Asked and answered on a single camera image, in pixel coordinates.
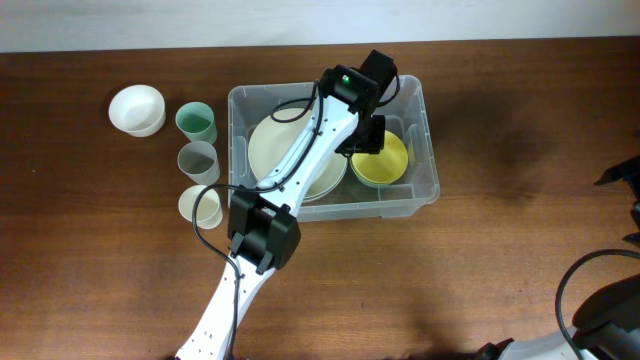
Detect beige plate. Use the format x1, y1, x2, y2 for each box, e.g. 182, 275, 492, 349
248, 112, 347, 181
303, 166, 347, 203

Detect mint green small bowl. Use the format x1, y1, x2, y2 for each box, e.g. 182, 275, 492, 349
351, 164, 406, 188

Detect grey cup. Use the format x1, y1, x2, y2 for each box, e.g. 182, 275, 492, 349
177, 141, 221, 185

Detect white small bowl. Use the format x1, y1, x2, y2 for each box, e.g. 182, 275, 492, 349
108, 85, 166, 138

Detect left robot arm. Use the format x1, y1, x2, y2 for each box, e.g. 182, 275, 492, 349
175, 50, 399, 360

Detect clear plastic storage bin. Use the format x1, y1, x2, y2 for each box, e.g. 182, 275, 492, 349
227, 75, 440, 222

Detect mint green cup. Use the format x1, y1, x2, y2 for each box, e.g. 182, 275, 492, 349
176, 102, 217, 144

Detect yellow small bowl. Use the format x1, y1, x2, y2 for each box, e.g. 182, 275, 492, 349
350, 131, 408, 174

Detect cream white cup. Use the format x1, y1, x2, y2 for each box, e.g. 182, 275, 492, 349
178, 185, 223, 230

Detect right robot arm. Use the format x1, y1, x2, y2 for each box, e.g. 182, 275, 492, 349
473, 249, 639, 360

